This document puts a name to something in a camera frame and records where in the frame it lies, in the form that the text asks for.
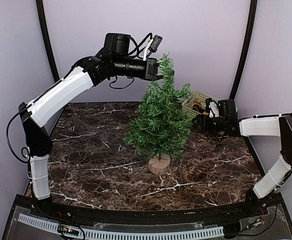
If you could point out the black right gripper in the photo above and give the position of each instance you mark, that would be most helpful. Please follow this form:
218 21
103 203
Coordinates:
205 127

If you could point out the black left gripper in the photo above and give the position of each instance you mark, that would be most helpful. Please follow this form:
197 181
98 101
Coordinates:
152 68

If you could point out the small green christmas tree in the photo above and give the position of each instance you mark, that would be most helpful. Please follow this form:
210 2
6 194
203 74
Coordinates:
161 129

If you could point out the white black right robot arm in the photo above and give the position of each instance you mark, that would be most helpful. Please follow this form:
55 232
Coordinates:
222 116

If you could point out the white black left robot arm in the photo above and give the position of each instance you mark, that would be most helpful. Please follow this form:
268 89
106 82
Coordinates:
114 59

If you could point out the gold gift box ornament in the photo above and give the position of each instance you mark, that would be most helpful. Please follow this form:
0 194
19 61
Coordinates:
197 101

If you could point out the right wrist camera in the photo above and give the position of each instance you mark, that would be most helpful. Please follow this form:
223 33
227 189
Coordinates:
212 108

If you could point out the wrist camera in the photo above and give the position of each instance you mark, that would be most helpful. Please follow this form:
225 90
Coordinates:
212 108
151 47

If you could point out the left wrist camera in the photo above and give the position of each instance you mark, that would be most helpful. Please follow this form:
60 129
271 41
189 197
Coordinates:
151 47

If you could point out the right black frame post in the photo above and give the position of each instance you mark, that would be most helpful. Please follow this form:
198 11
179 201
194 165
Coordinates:
245 49

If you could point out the black frame post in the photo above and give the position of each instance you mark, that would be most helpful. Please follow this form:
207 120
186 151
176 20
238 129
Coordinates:
245 49
46 39

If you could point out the left black frame post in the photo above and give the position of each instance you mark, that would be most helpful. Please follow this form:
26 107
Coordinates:
46 39

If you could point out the black front rail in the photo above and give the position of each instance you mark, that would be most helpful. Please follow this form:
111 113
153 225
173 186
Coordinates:
226 214

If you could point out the grey slotted cable duct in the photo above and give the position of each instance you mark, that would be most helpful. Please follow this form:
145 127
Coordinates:
105 231

